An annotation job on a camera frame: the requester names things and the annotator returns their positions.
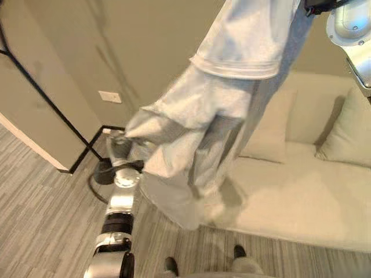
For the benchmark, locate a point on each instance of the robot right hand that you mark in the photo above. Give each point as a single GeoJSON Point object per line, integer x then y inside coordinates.
{"type": "Point", "coordinates": [319, 5]}

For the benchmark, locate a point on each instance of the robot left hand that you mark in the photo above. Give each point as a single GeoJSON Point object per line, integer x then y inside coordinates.
{"type": "Point", "coordinates": [119, 147]}

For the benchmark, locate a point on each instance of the light grey sweatshirt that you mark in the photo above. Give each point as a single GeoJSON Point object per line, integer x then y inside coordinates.
{"type": "Point", "coordinates": [232, 43]}

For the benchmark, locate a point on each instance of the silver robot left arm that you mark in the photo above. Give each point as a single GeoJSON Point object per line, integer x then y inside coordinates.
{"type": "Point", "coordinates": [119, 202]}

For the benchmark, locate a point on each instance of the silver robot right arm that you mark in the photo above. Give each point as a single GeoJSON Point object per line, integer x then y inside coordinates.
{"type": "Point", "coordinates": [352, 26]}

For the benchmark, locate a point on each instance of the black metal clothes rack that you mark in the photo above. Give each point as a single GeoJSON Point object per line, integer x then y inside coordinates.
{"type": "Point", "coordinates": [43, 89]}

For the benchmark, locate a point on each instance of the cream fabric sofa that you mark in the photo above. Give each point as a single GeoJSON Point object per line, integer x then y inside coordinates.
{"type": "Point", "coordinates": [290, 197]}

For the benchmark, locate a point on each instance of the dark robot left foot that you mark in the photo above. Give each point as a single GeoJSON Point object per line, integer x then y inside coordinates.
{"type": "Point", "coordinates": [171, 265]}

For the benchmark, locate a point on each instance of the dark robot foot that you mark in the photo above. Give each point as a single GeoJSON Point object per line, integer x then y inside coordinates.
{"type": "Point", "coordinates": [171, 265]}
{"type": "Point", "coordinates": [239, 251]}

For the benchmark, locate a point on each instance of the cream square cushion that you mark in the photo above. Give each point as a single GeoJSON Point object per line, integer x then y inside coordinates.
{"type": "Point", "coordinates": [350, 133]}
{"type": "Point", "coordinates": [269, 130]}

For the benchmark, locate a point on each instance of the silver robot torso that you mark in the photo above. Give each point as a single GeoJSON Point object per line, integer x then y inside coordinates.
{"type": "Point", "coordinates": [208, 275]}

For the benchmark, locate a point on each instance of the dark robot right foot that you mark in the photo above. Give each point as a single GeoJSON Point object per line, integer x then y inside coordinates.
{"type": "Point", "coordinates": [239, 251]}

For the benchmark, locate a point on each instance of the silver robot right leg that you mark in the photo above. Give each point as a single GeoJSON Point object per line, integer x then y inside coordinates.
{"type": "Point", "coordinates": [246, 265]}

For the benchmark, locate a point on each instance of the white wall outlet plate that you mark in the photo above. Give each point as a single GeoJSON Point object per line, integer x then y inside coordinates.
{"type": "Point", "coordinates": [109, 96]}

